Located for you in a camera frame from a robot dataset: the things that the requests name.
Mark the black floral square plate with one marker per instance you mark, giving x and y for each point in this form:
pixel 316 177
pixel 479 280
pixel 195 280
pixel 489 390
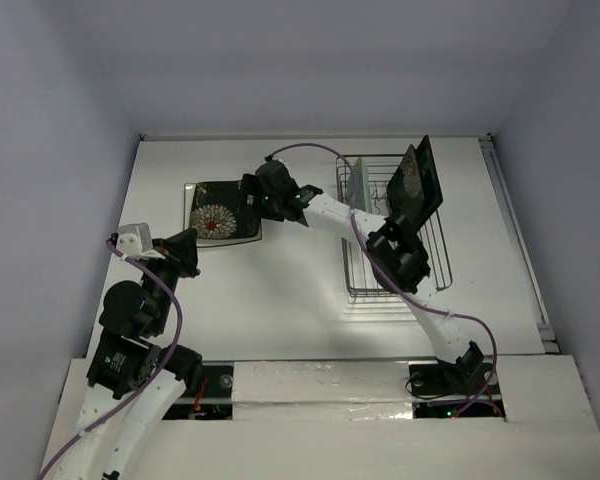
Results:
pixel 217 210

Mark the white square plate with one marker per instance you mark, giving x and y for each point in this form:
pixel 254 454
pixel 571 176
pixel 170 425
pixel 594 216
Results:
pixel 230 240

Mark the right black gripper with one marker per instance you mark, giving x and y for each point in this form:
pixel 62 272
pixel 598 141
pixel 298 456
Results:
pixel 252 198

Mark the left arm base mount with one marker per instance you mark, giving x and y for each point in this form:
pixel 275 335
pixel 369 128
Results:
pixel 210 400

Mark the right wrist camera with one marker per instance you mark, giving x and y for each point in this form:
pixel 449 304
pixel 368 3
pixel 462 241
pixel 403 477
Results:
pixel 274 158

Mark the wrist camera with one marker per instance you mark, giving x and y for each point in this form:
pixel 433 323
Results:
pixel 274 158
pixel 134 241

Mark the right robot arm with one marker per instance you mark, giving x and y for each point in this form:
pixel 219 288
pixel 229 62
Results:
pixel 397 256

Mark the wire dish rack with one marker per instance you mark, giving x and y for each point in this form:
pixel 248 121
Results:
pixel 377 171

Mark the light blue rectangular plate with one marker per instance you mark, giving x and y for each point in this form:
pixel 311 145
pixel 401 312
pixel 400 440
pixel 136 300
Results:
pixel 358 193

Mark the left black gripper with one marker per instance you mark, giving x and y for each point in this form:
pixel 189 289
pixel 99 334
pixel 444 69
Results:
pixel 180 249

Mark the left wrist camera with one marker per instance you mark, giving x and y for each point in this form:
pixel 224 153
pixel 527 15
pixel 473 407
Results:
pixel 134 241

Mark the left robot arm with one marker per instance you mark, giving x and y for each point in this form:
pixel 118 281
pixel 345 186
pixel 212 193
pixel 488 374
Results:
pixel 131 382

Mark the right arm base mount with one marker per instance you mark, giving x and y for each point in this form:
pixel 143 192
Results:
pixel 433 397

